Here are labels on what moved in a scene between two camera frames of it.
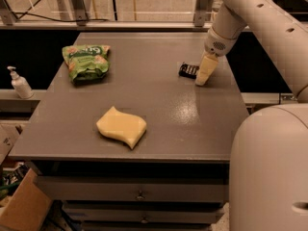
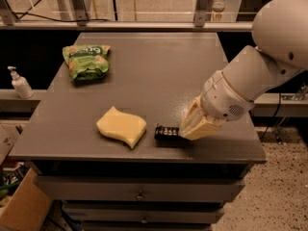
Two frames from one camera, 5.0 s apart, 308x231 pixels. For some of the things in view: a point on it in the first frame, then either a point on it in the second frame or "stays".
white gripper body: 217,44 to 225,97
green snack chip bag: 87,63 stays
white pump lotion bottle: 20,85 stays
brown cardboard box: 28,207 stays
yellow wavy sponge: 120,125 stays
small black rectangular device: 188,70 to 167,134
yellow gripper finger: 208,64 to 203,127
